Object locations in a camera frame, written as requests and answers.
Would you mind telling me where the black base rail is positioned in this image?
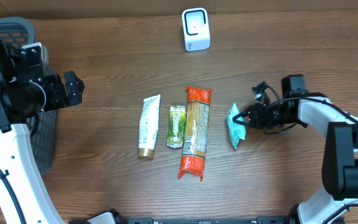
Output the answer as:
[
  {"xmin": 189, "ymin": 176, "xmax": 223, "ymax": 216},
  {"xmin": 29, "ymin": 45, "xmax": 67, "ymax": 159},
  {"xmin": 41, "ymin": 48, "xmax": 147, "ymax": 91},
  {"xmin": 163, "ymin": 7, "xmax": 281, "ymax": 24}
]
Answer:
[{"xmin": 68, "ymin": 208, "xmax": 300, "ymax": 224}]

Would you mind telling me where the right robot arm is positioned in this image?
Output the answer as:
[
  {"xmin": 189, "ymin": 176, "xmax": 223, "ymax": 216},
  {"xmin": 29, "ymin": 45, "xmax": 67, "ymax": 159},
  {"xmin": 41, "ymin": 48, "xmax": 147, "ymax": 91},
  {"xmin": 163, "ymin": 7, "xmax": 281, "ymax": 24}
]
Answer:
[{"xmin": 227, "ymin": 75, "xmax": 358, "ymax": 223}]

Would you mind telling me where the orange noodle package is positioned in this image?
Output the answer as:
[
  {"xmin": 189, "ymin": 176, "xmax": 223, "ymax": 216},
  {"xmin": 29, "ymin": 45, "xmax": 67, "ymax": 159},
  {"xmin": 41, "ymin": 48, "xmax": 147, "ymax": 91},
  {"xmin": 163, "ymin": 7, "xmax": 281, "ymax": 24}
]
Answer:
[{"xmin": 178, "ymin": 86, "xmax": 212, "ymax": 181}]

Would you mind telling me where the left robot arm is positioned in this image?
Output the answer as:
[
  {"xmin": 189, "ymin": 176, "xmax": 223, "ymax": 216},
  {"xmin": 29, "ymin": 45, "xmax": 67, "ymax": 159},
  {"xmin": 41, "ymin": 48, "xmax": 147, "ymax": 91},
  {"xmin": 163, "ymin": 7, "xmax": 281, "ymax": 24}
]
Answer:
[{"xmin": 0, "ymin": 40, "xmax": 85, "ymax": 223}]

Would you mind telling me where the white cream tube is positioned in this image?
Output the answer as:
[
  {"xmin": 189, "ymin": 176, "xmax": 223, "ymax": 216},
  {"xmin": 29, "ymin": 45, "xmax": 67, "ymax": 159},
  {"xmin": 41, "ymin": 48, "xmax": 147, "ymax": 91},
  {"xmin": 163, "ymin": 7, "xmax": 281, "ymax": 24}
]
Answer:
[{"xmin": 138, "ymin": 95, "xmax": 161, "ymax": 159}]

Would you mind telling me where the white barcode scanner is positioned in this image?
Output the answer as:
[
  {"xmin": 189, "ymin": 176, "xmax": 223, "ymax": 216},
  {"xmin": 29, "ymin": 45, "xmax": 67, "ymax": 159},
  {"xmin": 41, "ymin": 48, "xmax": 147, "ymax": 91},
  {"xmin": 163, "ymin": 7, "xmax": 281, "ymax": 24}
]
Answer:
[{"xmin": 181, "ymin": 7, "xmax": 211, "ymax": 52}]

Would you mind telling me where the green snack pouch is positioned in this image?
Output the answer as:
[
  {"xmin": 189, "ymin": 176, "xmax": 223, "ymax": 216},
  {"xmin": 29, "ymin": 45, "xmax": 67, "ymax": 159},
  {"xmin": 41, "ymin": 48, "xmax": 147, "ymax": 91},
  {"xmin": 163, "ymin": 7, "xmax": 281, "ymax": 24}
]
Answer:
[{"xmin": 167, "ymin": 105, "xmax": 186, "ymax": 149}]

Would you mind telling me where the dark grey plastic basket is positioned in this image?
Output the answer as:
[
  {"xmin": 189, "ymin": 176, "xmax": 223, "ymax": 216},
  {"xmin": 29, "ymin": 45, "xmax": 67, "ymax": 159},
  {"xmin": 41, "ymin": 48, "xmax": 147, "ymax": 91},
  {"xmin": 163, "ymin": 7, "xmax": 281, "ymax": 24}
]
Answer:
[{"xmin": 0, "ymin": 17, "xmax": 58, "ymax": 174}]

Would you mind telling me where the teal wet wipes pack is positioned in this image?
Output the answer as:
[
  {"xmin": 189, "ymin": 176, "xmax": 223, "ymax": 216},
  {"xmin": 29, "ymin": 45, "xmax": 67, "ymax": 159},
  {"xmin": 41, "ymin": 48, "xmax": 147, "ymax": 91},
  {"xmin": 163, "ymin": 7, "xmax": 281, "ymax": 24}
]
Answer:
[{"xmin": 226, "ymin": 102, "xmax": 246, "ymax": 150}]

